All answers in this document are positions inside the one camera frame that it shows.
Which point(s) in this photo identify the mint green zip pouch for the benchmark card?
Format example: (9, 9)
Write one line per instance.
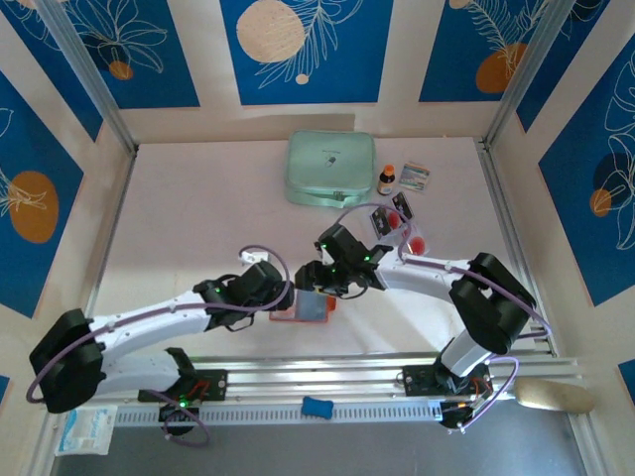
(327, 163)

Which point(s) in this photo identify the blue floral wall panel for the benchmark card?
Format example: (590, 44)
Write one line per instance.
(39, 149)
(337, 59)
(570, 54)
(164, 59)
(54, 74)
(570, 208)
(456, 39)

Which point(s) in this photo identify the orange card holder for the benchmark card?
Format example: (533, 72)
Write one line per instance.
(312, 307)

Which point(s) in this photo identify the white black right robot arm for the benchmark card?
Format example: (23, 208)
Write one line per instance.
(421, 277)

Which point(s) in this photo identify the clear acrylic card stand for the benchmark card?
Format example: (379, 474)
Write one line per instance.
(404, 229)

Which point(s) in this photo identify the brown bottle orange cap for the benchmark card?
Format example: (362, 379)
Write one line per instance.
(386, 184)

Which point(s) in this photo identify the aluminium table side rail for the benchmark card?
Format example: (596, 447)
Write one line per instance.
(516, 248)
(113, 233)

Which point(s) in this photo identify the white green bandage packet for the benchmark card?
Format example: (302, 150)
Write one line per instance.
(414, 177)

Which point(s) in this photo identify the black controller board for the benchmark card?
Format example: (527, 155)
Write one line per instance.
(178, 411)
(456, 414)

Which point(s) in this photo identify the blue bone-shaped sponge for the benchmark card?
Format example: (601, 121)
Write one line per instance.
(317, 406)

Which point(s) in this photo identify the aluminium frame post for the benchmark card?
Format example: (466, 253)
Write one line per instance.
(89, 74)
(532, 64)

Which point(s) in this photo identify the long aluminium mounting rail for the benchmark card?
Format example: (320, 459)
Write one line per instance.
(317, 369)

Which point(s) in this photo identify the beige oval object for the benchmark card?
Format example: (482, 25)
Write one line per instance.
(553, 396)

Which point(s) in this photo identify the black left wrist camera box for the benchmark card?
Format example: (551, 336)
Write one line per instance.
(262, 280)

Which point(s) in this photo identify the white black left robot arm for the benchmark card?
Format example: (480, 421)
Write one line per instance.
(149, 327)

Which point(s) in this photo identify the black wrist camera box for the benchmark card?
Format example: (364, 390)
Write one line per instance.
(262, 280)
(342, 243)

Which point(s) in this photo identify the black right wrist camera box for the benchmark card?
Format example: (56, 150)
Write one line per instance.
(342, 243)

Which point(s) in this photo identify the white blue gauze packet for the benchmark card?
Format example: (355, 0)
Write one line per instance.
(87, 430)

